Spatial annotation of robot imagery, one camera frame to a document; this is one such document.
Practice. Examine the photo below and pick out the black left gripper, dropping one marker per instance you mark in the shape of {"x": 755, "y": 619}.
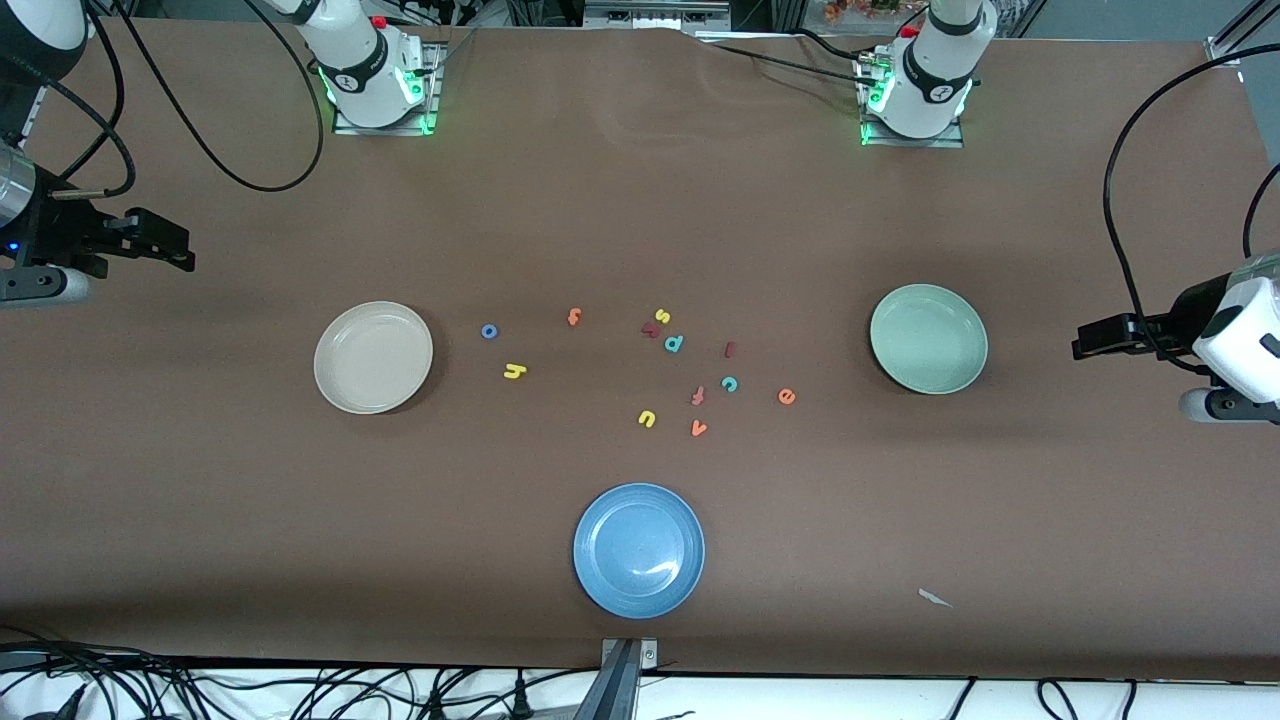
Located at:
{"x": 1176, "y": 319}

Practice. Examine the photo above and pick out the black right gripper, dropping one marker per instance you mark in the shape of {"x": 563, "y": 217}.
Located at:
{"x": 55, "y": 237}

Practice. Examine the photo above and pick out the yellow foam letter h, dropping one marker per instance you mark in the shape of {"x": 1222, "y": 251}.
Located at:
{"x": 513, "y": 373}

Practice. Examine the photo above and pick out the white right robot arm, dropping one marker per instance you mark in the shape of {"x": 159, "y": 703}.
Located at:
{"x": 365, "y": 70}

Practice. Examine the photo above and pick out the green round plate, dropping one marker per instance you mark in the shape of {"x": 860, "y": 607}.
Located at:
{"x": 928, "y": 339}

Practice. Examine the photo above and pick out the beige round plate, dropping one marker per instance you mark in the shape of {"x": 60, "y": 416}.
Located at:
{"x": 373, "y": 357}

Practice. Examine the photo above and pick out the table cover sheet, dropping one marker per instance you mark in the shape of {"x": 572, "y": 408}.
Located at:
{"x": 200, "y": 500}

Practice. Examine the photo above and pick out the white paper scrap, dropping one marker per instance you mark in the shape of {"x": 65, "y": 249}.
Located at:
{"x": 932, "y": 597}

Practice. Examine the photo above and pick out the orange flowers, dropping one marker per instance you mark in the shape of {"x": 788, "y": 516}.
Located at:
{"x": 860, "y": 8}

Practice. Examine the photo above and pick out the blue round plate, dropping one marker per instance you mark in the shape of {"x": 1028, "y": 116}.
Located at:
{"x": 639, "y": 550}

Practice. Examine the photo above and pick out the grey power strip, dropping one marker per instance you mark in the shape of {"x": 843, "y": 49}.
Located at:
{"x": 655, "y": 12}

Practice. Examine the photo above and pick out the black power plug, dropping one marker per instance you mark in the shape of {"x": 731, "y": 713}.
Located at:
{"x": 520, "y": 695}

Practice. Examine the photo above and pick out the aluminium frame profile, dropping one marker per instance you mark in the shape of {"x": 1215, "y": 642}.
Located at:
{"x": 1235, "y": 40}
{"x": 35, "y": 110}

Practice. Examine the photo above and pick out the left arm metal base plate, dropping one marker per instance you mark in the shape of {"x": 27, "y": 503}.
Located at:
{"x": 900, "y": 142}

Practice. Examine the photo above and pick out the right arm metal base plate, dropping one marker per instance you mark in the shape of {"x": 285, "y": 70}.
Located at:
{"x": 432, "y": 100}

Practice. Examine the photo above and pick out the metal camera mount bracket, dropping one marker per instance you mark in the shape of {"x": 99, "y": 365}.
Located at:
{"x": 625, "y": 690}

